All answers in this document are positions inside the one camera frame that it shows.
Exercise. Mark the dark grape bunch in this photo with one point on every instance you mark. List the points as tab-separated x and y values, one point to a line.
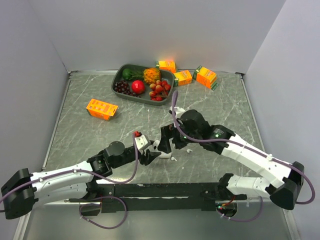
123	87

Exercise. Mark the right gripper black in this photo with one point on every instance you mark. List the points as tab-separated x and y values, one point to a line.
167	132

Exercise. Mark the orange box front left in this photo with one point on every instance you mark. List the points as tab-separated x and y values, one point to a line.
100	109

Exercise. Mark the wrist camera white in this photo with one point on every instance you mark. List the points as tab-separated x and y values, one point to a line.
142	142
179	111

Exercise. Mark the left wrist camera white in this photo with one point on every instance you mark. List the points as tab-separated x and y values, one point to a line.
142	142

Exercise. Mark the orange box back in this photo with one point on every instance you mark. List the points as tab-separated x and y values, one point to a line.
169	66

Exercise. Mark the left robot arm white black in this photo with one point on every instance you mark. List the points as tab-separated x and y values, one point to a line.
24	190

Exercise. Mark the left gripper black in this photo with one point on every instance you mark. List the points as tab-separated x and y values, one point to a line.
149	156

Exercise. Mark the red pomegranate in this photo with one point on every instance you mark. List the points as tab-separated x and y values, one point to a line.
138	87

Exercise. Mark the orange box middle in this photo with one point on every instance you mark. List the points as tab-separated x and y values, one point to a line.
182	78

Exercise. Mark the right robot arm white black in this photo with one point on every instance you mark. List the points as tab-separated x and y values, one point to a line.
279	181

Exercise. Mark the white gold-rimmed charging case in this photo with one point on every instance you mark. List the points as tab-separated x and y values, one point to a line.
163	155

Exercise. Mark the orange spiky fruit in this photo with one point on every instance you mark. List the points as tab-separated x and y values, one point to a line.
151	75

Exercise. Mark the green herb sprig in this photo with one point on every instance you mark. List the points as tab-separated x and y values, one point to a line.
136	74

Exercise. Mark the dark grey fruit tray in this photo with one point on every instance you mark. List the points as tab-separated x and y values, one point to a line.
144	97

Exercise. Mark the orange box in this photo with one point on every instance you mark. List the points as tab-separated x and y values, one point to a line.
206	77
100	109
182	78
169	66

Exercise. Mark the aluminium frame left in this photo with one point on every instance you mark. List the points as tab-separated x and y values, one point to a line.
24	220

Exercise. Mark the orange box right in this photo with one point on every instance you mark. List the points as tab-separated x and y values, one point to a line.
206	77

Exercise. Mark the red lychee bunch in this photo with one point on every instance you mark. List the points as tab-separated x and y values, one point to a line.
159	90

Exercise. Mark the green fruit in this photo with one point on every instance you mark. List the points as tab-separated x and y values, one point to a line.
127	74

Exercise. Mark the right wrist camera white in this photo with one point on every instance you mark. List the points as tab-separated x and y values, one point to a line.
179	111

